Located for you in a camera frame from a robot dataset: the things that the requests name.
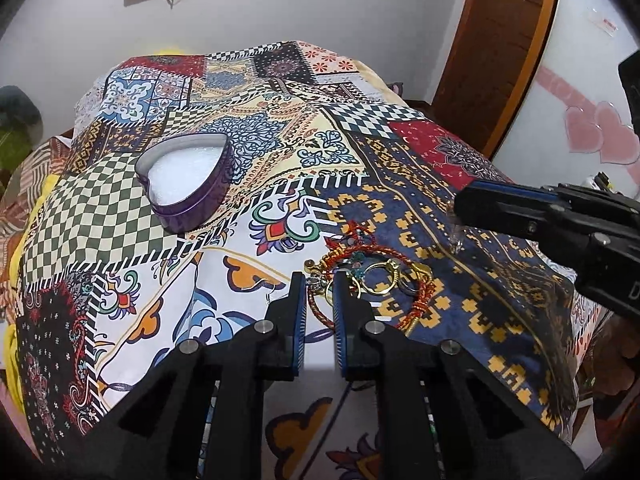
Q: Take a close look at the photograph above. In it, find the gold ring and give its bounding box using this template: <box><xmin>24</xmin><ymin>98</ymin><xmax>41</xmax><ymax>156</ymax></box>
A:
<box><xmin>357</xmin><ymin>259</ymin><xmax>404</xmax><ymax>296</ymax></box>

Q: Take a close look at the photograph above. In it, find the red braided cord bracelet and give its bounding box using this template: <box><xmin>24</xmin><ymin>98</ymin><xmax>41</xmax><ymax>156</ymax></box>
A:
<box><xmin>305</xmin><ymin>219</ymin><xmax>442</xmax><ymax>334</ymax></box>

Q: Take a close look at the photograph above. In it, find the purple heart-shaped tin box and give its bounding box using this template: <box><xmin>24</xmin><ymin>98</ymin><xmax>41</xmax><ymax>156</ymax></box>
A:
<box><xmin>134</xmin><ymin>132</ymin><xmax>233</xmax><ymax>234</ymax></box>

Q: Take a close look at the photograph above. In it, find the white sliding wardrobe door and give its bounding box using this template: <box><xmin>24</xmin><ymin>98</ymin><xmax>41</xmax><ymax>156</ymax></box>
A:
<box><xmin>494</xmin><ymin>0</ymin><xmax>639</xmax><ymax>197</ymax></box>

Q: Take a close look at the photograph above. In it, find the yellow cloth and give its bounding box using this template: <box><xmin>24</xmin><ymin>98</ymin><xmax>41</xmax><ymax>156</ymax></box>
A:
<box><xmin>2</xmin><ymin>174</ymin><xmax>60</xmax><ymax>414</ymax></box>

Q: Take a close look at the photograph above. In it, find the colourful patchwork bed cover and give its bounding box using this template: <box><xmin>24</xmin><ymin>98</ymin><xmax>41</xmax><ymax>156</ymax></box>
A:
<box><xmin>15</xmin><ymin>41</ymin><xmax>598</xmax><ymax>465</ymax></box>

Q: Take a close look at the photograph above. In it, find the striped orange blanket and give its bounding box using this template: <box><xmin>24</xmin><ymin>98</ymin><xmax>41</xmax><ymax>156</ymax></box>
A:
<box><xmin>1</xmin><ymin>136</ymin><xmax>89</xmax><ymax>304</ymax></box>

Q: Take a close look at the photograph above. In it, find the green patterned covered stand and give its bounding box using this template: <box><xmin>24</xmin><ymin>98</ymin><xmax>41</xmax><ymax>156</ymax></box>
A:
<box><xmin>0</xmin><ymin>125</ymin><xmax>32</xmax><ymax>174</ymax></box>

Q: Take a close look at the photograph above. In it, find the yellow object behind bed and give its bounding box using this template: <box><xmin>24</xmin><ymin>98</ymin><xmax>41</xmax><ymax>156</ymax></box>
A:
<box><xmin>150</xmin><ymin>49</ymin><xmax>190</xmax><ymax>56</ymax></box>

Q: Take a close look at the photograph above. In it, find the grey stuffed cushion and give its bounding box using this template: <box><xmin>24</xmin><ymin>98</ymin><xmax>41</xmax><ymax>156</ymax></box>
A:
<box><xmin>0</xmin><ymin>86</ymin><xmax>41</xmax><ymax>130</ymax></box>

